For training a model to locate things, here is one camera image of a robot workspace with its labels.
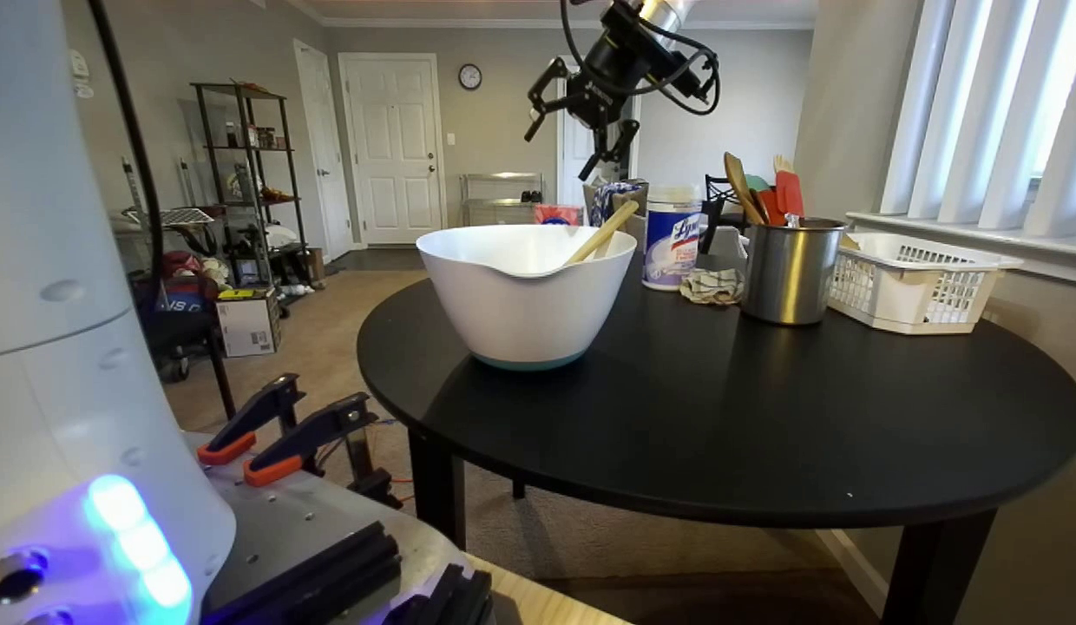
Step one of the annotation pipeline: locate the white plastic basket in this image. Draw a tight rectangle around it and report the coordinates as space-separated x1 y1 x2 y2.
830 234 1016 337

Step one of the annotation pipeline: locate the cardboard box on floor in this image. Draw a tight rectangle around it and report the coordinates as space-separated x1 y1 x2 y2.
217 297 279 358

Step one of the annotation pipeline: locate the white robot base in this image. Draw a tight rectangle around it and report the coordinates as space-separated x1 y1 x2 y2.
0 0 238 625

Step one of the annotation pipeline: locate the disinfecting wipes canister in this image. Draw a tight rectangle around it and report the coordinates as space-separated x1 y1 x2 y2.
643 203 707 291

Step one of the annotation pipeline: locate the orange black clamp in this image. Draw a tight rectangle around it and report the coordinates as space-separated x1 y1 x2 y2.
242 391 387 493
197 373 301 467

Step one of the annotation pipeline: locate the black metal shelving unit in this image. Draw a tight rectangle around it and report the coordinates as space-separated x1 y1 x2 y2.
196 82 313 291

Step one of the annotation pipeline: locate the wooden spoon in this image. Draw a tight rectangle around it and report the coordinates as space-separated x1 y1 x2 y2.
564 199 639 266

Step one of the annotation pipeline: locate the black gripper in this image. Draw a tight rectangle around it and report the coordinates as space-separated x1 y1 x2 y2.
526 0 722 176

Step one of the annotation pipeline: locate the round wall clock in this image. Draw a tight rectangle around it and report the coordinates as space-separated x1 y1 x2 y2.
455 64 483 94

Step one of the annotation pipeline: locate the round black table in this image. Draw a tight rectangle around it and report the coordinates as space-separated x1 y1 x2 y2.
359 280 1076 625

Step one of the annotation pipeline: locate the red spatula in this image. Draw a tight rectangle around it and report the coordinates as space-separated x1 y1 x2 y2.
761 170 805 227

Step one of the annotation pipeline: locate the wooden spatula in holder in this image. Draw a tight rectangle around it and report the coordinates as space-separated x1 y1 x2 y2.
722 153 765 227

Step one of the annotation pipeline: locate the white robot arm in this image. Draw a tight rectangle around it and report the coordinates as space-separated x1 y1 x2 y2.
526 0 722 181

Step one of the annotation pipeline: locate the glass shoe shelf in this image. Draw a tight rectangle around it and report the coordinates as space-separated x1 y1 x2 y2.
462 170 545 227

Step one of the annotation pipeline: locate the white front door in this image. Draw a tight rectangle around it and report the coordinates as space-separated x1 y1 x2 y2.
341 52 444 243

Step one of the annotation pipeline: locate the white mixing bowl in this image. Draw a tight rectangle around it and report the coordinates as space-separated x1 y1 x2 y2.
417 227 639 373

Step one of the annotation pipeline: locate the steel utensil holder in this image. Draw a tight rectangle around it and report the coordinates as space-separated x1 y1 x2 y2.
742 219 845 328

